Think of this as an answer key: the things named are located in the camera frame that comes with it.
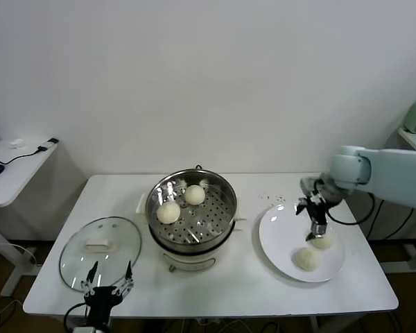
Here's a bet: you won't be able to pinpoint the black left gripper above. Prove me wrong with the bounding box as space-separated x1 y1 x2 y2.
80 260 135 324

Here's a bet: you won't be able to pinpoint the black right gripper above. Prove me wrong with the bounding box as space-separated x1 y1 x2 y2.
295 195 330 242

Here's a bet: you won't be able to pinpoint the white steamed baozi bun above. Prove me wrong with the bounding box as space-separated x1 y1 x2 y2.
310 234 333 250
291 247 322 272
156 203 181 225
184 185 207 206

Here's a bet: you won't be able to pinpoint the round glass pot lid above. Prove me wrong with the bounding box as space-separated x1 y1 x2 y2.
58 216 142 291

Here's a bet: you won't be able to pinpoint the white electric steamer base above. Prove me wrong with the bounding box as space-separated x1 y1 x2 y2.
135 193 249 275

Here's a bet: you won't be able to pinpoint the stainless steel steamer basket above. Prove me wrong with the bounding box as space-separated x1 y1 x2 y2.
145 169 237 253

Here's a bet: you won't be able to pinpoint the scattered dark crumbs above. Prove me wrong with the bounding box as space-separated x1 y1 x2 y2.
259 194 287 208

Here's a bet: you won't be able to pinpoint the round white plate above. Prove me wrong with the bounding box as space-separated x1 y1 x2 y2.
258 203 346 284

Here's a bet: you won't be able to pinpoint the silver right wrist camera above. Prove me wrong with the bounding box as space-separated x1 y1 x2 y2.
300 176 322 196

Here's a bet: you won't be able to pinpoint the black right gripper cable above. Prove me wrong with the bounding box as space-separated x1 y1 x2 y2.
325 192 376 227

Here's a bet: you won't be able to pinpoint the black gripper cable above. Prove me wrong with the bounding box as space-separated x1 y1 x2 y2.
63 301 89 331
325 192 376 227

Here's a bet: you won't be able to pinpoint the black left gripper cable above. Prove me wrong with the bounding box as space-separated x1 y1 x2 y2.
63 301 89 331

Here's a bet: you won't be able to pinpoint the thin white floor cable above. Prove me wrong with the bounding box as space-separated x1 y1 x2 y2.
0 241 42 268

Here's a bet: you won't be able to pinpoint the black cable with plug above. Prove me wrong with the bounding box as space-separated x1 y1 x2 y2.
0 146 48 166

